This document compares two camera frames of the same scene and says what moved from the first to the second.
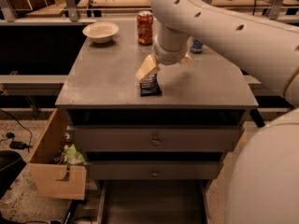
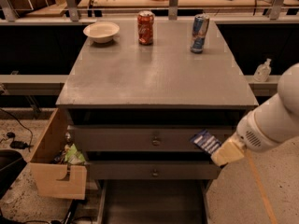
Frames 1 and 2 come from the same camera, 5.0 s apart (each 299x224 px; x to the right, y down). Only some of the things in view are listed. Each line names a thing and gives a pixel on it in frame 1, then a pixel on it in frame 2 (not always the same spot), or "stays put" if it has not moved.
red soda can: x=145 y=27 stays put
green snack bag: x=71 y=155 stays put
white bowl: x=101 y=32 stays put
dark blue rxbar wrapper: x=149 y=86 to x=206 y=140
